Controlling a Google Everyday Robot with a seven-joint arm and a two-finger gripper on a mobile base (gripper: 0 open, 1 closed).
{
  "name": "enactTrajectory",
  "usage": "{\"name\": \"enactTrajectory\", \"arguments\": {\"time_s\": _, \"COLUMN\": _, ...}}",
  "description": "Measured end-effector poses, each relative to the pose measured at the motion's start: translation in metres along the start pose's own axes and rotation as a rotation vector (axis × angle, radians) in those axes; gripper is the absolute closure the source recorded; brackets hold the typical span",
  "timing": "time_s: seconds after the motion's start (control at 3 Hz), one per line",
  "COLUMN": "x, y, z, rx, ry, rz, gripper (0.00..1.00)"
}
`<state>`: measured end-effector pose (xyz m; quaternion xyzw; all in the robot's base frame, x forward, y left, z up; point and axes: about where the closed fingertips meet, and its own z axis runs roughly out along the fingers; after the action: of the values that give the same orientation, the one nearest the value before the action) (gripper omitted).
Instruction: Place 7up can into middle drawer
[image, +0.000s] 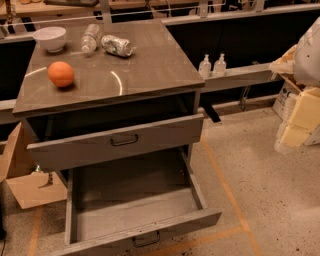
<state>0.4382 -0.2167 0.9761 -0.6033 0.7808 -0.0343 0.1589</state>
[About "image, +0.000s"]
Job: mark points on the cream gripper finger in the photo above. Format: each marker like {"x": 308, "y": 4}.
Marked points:
{"x": 292, "y": 137}
{"x": 306, "y": 112}

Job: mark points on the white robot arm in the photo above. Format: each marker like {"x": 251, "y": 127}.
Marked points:
{"x": 306, "y": 68}

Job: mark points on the grey upper open drawer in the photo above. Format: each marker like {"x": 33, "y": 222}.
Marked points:
{"x": 95, "y": 148}

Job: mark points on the grey open drawer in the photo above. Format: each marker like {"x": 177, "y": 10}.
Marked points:
{"x": 95, "y": 148}
{"x": 110, "y": 203}

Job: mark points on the grey drawer cabinet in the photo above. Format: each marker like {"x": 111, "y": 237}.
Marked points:
{"x": 158, "y": 82}

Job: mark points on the grey lower open drawer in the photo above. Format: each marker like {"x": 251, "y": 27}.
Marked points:
{"x": 110, "y": 203}

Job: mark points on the corovan cardboard box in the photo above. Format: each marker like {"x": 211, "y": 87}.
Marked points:
{"x": 283, "y": 68}

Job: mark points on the left sanitizer bottle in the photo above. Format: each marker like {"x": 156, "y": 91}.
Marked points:
{"x": 205, "y": 67}

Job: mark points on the clear plastic water bottle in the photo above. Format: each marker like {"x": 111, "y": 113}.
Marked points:
{"x": 90, "y": 38}

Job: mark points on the orange ball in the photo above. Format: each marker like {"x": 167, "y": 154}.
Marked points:
{"x": 61, "y": 74}

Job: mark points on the white bowl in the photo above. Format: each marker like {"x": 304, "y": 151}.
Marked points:
{"x": 52, "y": 39}

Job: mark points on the black lower drawer handle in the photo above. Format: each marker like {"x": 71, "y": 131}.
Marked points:
{"x": 146, "y": 239}

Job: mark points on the black drawer handle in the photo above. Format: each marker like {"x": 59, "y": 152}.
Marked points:
{"x": 146, "y": 239}
{"x": 124, "y": 140}

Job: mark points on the black upper drawer handle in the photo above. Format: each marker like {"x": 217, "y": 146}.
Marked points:
{"x": 124, "y": 140}

